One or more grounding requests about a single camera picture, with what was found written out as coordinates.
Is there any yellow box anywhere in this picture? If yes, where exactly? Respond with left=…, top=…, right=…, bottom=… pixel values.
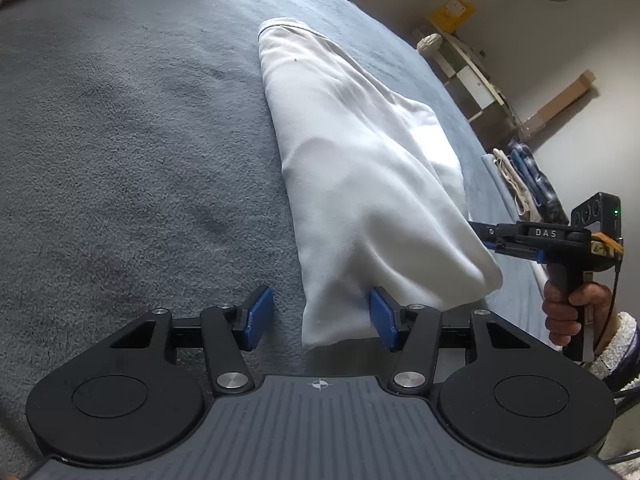
left=429, top=0, right=476, bottom=36

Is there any blue plaid folded cloth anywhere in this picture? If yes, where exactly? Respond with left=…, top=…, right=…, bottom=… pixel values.
left=507, top=140, right=573, bottom=223

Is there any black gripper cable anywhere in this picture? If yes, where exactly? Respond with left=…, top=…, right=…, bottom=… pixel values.
left=592, top=252, right=640, bottom=462

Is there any person's right hand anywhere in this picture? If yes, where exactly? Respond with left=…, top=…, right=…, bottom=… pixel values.
left=542, top=280, right=615, bottom=352

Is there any cream bedpost finial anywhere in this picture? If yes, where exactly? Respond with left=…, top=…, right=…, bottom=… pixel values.
left=417, top=32, right=445, bottom=58

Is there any white sweatshirt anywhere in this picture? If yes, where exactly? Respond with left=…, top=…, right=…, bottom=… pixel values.
left=258, top=17, right=503, bottom=352

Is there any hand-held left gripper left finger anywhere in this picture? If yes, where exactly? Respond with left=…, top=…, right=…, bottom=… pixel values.
left=108, top=285, right=275, bottom=395

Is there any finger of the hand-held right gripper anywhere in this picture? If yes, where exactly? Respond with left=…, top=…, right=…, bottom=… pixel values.
left=482, top=240, right=546, bottom=264
left=468, top=221, right=504, bottom=242

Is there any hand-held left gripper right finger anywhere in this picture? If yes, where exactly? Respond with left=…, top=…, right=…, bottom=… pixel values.
left=368, top=287, right=535, bottom=394

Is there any light blue folded cloth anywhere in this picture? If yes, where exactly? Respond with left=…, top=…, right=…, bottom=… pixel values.
left=481, top=152, right=516, bottom=211

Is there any white wooden shelf unit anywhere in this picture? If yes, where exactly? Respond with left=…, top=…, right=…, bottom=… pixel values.
left=417, top=30, right=523, bottom=123

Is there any long cardboard piece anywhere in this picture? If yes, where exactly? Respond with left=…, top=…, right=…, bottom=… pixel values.
left=517, top=71, right=597, bottom=141

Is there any beige folded cloth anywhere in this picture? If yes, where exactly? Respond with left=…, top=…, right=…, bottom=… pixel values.
left=492, top=147, right=535, bottom=217

